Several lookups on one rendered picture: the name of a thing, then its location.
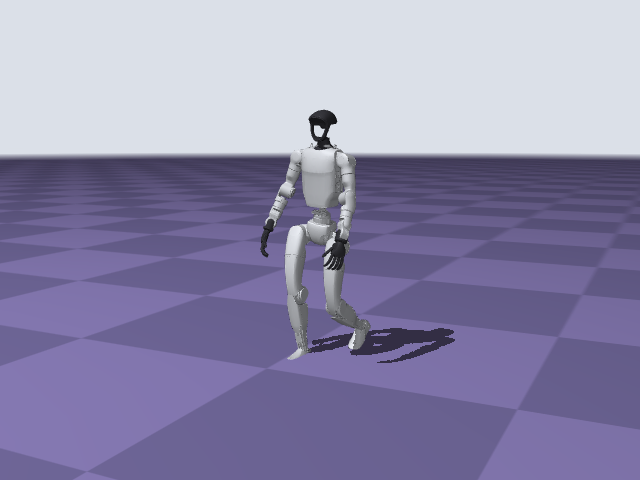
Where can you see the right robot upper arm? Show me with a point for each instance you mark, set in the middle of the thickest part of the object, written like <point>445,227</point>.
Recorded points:
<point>287,190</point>

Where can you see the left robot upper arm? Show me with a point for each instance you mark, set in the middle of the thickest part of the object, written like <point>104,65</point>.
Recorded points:
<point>347,163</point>

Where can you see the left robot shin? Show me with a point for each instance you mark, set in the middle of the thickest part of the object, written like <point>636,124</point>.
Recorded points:
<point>348,316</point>

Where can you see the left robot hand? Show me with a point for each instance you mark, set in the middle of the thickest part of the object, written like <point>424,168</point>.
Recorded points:
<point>337,251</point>

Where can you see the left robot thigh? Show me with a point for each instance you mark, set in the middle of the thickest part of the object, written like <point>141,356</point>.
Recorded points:
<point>333,279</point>

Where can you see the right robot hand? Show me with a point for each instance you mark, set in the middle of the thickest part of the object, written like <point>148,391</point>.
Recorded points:
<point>267,229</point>

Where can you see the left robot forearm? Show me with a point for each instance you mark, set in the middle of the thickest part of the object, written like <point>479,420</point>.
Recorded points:
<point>346,214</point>

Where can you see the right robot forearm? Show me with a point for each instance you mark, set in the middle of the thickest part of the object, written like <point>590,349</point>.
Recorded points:
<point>277,208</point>

